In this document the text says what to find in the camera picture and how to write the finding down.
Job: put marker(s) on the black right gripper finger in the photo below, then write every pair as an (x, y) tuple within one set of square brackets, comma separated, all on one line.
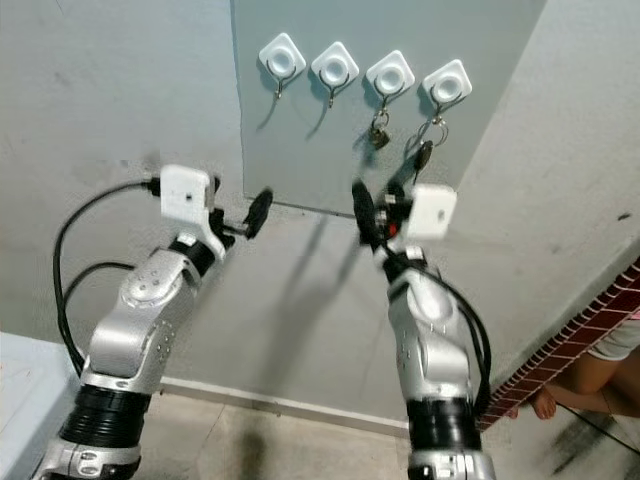
[(422, 153), (364, 210)]

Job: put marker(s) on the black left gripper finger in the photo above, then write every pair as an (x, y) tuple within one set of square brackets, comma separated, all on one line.
[(258, 208)]

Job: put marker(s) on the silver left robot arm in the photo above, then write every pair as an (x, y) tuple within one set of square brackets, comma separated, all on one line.
[(145, 320)]

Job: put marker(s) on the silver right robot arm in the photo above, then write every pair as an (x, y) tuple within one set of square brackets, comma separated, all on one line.
[(430, 340)]

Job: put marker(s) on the small hanging key bunch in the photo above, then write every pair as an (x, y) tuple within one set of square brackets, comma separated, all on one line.
[(379, 133)]

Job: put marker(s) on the red tiled ledge edge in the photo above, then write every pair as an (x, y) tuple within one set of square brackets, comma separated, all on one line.
[(560, 345)]

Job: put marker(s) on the white table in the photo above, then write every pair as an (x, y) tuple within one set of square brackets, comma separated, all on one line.
[(30, 400)]

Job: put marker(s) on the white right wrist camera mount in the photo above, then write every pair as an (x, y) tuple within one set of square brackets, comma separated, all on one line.
[(430, 212)]

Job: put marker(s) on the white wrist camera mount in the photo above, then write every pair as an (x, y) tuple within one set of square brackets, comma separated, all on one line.
[(430, 212), (188, 195)]

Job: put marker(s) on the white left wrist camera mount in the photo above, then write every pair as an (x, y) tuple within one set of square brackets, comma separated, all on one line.
[(188, 195)]

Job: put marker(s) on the white square adhesive wall hook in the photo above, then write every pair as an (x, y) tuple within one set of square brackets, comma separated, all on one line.
[(447, 80), (390, 72), (334, 65), (282, 58)]

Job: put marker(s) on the grey wall panel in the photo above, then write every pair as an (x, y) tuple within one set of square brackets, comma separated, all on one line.
[(310, 150)]

